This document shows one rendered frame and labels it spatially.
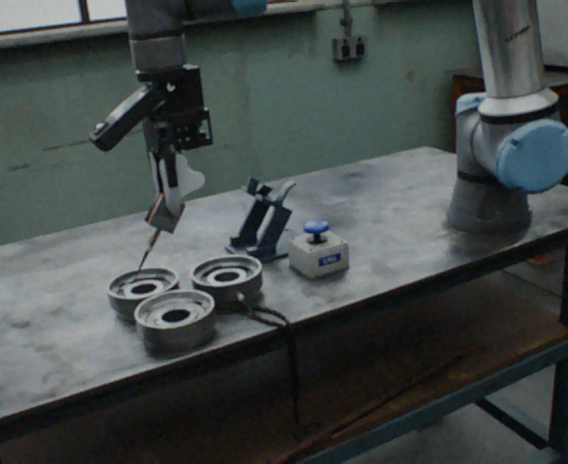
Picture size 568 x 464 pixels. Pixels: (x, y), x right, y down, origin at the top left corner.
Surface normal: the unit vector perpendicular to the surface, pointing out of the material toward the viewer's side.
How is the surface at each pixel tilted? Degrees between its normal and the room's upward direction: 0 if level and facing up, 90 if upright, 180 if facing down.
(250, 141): 90
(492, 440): 0
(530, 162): 98
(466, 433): 0
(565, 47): 89
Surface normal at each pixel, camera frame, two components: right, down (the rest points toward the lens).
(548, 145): 0.11, 0.47
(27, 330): -0.08, -0.93
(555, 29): -0.87, 0.20
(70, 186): 0.47, 0.28
